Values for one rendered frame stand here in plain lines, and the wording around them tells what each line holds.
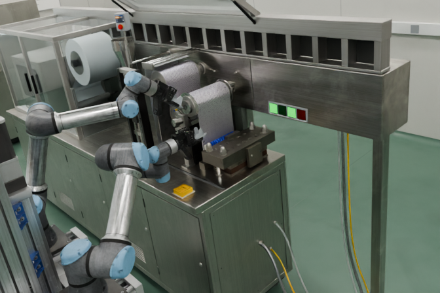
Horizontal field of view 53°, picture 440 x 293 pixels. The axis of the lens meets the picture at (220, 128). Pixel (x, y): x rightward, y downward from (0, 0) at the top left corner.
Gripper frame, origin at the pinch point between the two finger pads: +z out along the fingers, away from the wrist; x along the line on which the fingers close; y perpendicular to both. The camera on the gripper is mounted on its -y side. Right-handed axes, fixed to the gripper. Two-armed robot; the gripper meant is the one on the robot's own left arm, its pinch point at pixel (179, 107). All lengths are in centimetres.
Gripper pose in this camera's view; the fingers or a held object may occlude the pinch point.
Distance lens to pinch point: 232.2
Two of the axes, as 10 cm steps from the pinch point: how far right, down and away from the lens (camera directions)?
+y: 3.7, -9.2, 0.9
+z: 6.3, 3.2, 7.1
